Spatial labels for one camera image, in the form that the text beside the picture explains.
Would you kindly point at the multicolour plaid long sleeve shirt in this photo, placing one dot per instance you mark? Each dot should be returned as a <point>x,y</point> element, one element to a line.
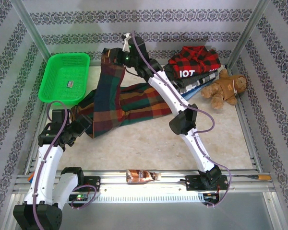
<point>108,103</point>

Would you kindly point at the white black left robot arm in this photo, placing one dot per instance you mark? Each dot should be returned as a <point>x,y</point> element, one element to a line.
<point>45,177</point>

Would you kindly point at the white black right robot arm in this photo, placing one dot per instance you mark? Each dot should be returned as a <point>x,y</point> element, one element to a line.
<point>172,95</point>

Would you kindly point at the black shirt with white letters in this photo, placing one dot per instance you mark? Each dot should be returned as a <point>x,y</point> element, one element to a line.
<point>186,73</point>

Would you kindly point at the blue orange toy block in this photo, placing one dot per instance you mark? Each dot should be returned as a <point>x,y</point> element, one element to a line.
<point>31,177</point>

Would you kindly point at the small sticker label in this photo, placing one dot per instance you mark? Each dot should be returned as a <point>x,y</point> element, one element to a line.
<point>69,83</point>

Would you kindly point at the light blue shirt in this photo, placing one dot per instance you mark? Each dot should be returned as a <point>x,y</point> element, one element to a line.
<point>190,94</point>

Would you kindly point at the red black plaid shirt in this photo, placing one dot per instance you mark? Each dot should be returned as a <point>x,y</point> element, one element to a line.
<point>199,60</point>

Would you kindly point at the grey white plaid shirt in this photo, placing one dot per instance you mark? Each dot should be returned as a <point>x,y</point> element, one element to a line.
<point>199,81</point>

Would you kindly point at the small controller board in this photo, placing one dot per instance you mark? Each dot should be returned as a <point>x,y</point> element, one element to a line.
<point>79,197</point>
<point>210,196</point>

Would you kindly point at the green plastic basket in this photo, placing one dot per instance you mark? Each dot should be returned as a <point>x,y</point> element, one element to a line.
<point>62,72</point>

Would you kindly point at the brown teddy bear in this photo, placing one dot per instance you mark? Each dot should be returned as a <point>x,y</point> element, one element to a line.
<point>225,88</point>

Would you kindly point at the brown drink bottle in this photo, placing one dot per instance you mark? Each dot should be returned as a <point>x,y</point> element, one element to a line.
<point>139,176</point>

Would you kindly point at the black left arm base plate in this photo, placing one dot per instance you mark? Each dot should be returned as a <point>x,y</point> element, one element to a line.
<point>93,183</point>

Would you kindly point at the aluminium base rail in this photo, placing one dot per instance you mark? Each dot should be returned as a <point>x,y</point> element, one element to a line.
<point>115,185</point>

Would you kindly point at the aluminium frame post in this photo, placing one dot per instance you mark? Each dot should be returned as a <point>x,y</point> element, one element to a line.
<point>30,26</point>
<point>248,33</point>

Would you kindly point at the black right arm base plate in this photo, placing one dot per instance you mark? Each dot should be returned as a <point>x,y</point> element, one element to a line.
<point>194,183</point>

